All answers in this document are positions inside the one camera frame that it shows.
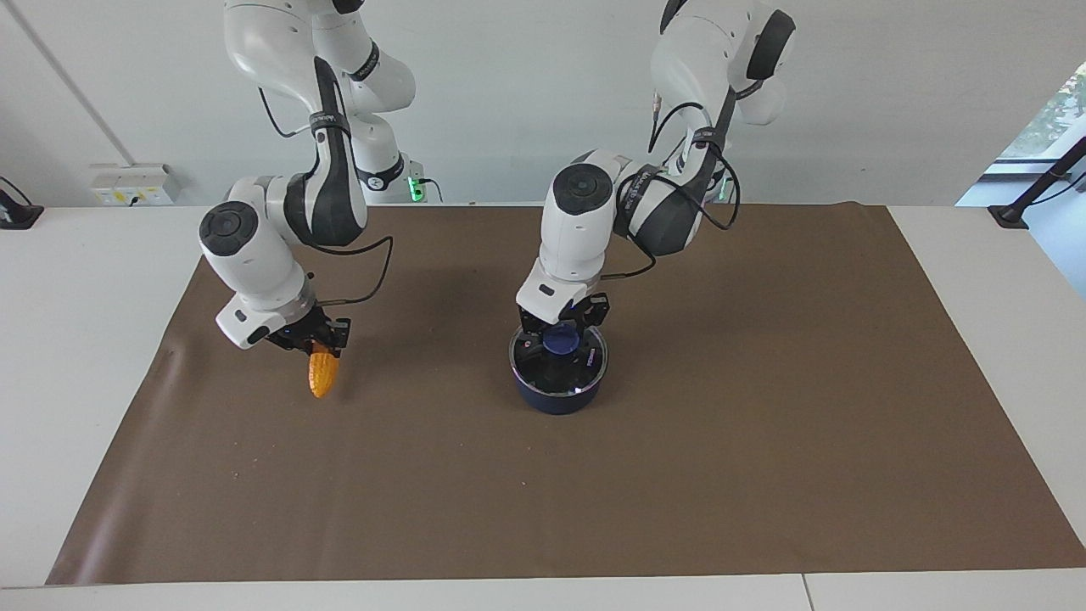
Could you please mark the black clamp stand with pole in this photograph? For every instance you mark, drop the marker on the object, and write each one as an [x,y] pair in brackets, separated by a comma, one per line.
[1010,214]

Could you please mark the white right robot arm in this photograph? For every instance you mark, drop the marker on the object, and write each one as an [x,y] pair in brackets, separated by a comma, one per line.
[254,255]

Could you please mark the white wall socket box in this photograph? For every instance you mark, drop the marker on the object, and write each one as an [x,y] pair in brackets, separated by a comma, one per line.
[136,185]

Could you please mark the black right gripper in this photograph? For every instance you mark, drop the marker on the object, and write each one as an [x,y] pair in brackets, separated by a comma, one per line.
[327,327]

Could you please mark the yellow toy corn cob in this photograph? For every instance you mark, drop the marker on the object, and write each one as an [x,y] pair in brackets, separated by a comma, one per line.
[322,378]

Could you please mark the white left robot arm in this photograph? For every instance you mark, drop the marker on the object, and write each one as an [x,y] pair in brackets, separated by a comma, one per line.
[577,229]

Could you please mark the black table clamp mount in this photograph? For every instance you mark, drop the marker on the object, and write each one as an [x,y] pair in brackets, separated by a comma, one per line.
[17,216]

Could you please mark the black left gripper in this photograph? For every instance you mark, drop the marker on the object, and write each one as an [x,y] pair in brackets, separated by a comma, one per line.
[594,310]

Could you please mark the window with grey frame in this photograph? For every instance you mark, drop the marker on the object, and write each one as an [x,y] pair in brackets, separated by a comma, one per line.
[1060,119]

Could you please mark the glass lid with purple knob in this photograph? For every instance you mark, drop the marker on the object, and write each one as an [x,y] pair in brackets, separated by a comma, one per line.
[530,369]

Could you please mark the brown table mat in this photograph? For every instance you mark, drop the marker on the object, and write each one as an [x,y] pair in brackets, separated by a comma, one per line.
[679,467]

